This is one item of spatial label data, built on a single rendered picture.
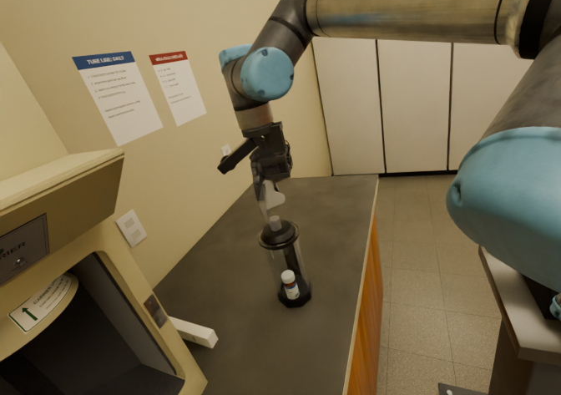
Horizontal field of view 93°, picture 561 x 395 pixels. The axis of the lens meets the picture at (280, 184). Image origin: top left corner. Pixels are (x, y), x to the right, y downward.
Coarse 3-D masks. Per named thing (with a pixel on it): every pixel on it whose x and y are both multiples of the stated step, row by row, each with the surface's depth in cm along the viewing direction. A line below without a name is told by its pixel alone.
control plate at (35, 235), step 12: (24, 228) 26; (36, 228) 28; (0, 240) 25; (12, 240) 26; (24, 240) 27; (36, 240) 29; (12, 252) 27; (24, 252) 29; (36, 252) 30; (48, 252) 32; (0, 264) 27; (12, 264) 28; (24, 264) 30; (0, 276) 28; (12, 276) 29
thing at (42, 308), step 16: (64, 272) 43; (48, 288) 38; (64, 288) 40; (32, 304) 36; (48, 304) 37; (64, 304) 39; (0, 320) 33; (16, 320) 34; (32, 320) 35; (48, 320) 36; (0, 336) 33; (16, 336) 34; (32, 336) 34; (0, 352) 33
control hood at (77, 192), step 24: (48, 168) 32; (72, 168) 28; (96, 168) 30; (120, 168) 34; (0, 192) 26; (24, 192) 25; (48, 192) 26; (72, 192) 29; (96, 192) 33; (0, 216) 23; (24, 216) 25; (48, 216) 28; (72, 216) 32; (96, 216) 37; (48, 240) 31; (72, 240) 35
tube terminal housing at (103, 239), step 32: (0, 64) 32; (0, 96) 32; (32, 96) 34; (0, 128) 31; (32, 128) 34; (0, 160) 31; (32, 160) 34; (64, 256) 37; (128, 256) 45; (0, 288) 31; (32, 288) 34; (128, 288) 48; (192, 384) 57
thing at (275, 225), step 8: (272, 216) 68; (272, 224) 66; (280, 224) 68; (288, 224) 69; (264, 232) 68; (272, 232) 67; (280, 232) 66; (288, 232) 66; (264, 240) 67; (272, 240) 65; (280, 240) 65
